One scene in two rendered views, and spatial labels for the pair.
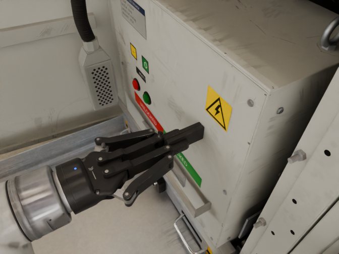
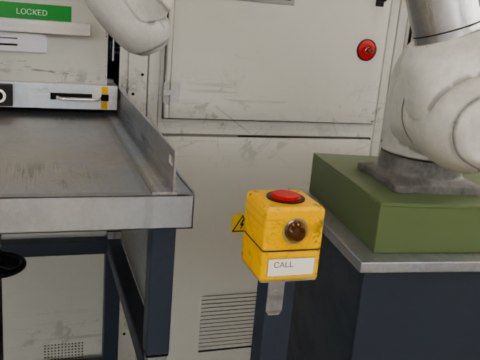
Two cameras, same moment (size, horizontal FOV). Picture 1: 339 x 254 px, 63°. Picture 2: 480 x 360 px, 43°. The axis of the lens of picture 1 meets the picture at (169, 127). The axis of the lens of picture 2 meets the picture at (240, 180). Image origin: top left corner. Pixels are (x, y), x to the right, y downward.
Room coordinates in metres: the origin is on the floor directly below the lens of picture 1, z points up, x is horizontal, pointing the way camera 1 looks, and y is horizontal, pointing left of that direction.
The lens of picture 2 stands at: (-0.37, 1.31, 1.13)
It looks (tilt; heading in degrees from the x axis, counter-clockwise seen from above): 15 degrees down; 280
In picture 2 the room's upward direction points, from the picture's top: 5 degrees clockwise
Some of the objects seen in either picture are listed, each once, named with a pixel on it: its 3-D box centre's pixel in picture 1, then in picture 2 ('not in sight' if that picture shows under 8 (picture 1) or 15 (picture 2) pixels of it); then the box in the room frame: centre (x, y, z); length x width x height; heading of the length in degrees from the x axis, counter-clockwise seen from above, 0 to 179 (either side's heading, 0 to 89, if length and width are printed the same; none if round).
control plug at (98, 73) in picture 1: (100, 77); not in sight; (0.59, 0.18, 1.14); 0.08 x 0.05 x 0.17; 120
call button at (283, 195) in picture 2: not in sight; (285, 199); (-0.30, 0.55, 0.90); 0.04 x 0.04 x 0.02
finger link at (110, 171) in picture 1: (139, 165); not in sight; (0.25, 0.05, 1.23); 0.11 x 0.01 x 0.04; 118
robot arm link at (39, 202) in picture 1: (44, 199); not in sight; (0.19, 0.18, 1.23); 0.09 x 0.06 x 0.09; 30
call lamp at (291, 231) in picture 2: not in sight; (297, 233); (-0.32, 0.59, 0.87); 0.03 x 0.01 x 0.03; 30
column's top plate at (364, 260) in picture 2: not in sight; (417, 223); (-0.52, 0.07, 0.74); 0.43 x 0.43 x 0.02; 24
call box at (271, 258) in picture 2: not in sight; (281, 233); (-0.30, 0.55, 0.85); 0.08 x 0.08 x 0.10; 30
